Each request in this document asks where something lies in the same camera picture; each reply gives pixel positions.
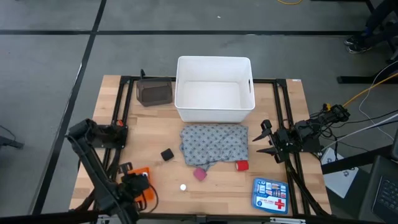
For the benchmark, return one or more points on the white plastic storage basket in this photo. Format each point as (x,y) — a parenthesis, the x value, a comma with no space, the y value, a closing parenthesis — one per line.
(214,93)

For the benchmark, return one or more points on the pink bandage roll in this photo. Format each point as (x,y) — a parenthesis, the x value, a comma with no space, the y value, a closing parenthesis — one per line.
(200,174)

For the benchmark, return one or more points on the black desk bar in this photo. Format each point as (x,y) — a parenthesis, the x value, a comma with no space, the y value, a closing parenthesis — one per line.
(351,163)

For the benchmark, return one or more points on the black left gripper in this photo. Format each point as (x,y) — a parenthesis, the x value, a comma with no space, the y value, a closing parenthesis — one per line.
(135,185)

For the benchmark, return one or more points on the black laptop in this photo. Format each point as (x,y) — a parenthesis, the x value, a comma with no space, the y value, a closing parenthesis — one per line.
(382,193)

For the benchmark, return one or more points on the black floor stand foot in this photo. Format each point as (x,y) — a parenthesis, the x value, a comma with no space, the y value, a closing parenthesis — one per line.
(12,143)

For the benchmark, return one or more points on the blue first aid kit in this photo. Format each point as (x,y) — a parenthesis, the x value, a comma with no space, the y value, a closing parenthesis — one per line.
(270,196)

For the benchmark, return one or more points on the red bandage roll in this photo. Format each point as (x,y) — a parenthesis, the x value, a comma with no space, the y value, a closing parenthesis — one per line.
(242,165)

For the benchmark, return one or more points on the silver aluminium rail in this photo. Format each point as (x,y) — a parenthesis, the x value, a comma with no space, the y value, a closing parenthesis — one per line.
(287,220)

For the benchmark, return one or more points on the person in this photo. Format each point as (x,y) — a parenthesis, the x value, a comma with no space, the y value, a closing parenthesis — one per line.
(356,48)

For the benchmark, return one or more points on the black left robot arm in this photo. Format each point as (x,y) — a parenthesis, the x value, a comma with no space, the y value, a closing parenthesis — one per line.
(93,168)

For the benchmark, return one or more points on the red arm base button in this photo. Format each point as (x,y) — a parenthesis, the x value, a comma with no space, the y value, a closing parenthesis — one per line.
(120,123)

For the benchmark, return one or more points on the black table frame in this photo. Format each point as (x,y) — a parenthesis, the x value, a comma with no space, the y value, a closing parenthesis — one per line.
(279,102)

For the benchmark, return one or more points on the brown transparent container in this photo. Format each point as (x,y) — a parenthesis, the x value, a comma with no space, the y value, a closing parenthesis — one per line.
(154,92)

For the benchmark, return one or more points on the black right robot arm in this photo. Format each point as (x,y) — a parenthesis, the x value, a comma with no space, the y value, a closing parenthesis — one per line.
(311,133)

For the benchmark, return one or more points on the black desk leg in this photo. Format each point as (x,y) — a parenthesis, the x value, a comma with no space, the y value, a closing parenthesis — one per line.
(357,79)

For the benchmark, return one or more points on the white box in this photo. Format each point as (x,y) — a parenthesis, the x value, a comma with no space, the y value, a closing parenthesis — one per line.
(339,177)

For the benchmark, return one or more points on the grey patterned cloth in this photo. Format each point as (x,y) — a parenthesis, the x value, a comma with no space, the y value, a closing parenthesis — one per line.
(214,143)

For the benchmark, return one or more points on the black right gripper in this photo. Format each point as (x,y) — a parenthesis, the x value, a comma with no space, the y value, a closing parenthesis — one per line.
(283,141)

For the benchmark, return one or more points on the black cube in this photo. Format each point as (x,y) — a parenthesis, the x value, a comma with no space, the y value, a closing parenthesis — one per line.
(167,154)

